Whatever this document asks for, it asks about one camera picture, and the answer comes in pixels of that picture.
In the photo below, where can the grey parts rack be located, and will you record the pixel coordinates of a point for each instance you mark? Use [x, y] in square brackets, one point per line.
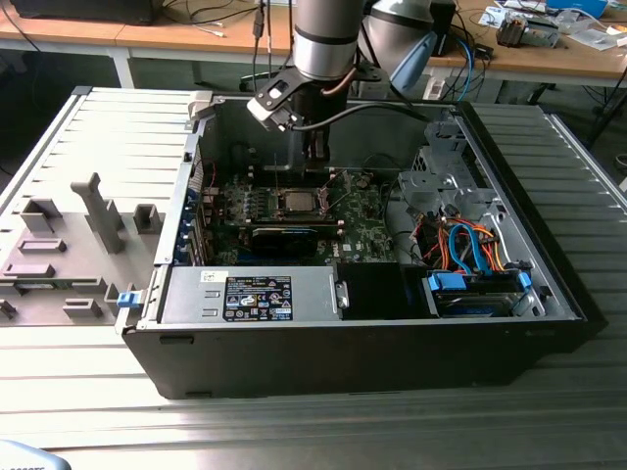
[73, 230]

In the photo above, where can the green RAM stick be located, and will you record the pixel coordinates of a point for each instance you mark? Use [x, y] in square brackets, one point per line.
[54, 283]

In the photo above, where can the black upright box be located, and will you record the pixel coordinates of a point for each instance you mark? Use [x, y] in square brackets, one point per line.
[443, 29]

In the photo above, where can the round coin battery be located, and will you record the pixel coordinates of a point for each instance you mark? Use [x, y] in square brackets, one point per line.
[362, 182]

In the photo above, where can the metal locking lever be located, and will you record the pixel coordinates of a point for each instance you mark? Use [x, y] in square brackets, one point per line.
[277, 173]

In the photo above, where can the hard disk in blue carrier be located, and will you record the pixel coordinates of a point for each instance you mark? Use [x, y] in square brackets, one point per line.
[470, 306]

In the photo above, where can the metal heatsink cooler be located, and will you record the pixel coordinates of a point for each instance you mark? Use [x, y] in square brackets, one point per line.
[526, 32]

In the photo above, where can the black graphics card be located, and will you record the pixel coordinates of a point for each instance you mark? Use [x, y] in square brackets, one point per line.
[284, 242]

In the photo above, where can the blue case latch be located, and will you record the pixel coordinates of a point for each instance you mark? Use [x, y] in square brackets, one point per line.
[128, 299]

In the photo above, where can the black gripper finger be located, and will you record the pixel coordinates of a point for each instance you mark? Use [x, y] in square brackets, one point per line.
[309, 147]
[323, 147]

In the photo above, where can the green motherboard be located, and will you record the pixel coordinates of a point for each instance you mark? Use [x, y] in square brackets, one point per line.
[362, 220]

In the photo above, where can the metal drive cage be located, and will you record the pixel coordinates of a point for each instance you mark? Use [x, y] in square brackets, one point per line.
[426, 186]

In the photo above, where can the pale blue grey device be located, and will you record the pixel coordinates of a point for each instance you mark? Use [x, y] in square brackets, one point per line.
[24, 460]

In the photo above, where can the white power adapter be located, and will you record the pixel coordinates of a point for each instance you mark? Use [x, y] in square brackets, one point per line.
[435, 89]

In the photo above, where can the wooden desk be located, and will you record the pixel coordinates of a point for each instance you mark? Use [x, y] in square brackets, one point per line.
[171, 34]
[539, 61]

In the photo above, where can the black PC case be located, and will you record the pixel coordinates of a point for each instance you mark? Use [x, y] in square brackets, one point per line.
[318, 357]

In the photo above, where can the black flat box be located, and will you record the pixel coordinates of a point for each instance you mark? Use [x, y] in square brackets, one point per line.
[83, 12]

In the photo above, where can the blue box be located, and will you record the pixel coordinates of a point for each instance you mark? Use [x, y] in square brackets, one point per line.
[583, 6]

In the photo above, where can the black plastic shroud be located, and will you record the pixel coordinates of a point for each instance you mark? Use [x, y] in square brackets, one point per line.
[372, 294]

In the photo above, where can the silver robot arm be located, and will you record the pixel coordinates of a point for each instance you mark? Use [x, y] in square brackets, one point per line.
[325, 34]

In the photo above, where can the CPU socket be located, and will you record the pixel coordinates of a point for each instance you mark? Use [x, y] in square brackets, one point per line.
[282, 203]

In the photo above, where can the grey power supply unit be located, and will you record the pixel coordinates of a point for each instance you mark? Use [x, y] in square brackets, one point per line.
[191, 294]

